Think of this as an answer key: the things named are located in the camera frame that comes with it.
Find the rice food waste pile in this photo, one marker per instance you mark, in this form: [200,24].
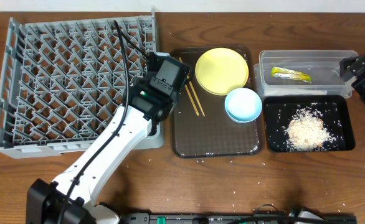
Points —
[306,131]

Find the yellow plate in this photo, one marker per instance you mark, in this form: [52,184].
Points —
[221,70]

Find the clear plastic bin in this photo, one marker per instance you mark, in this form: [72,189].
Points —
[321,65]

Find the grey dishwasher rack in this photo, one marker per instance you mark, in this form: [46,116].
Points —
[61,82]

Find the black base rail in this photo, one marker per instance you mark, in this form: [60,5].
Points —
[145,218]

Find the light blue bowl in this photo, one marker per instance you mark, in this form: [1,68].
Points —
[243,105]

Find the yellow green wrapper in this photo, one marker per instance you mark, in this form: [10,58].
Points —
[285,73]

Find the brown serving tray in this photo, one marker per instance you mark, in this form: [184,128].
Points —
[215,134]

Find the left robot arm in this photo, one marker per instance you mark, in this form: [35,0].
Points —
[72,196]

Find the black waste tray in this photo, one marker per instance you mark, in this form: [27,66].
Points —
[278,111]

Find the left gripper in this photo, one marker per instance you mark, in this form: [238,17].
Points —
[153,59]

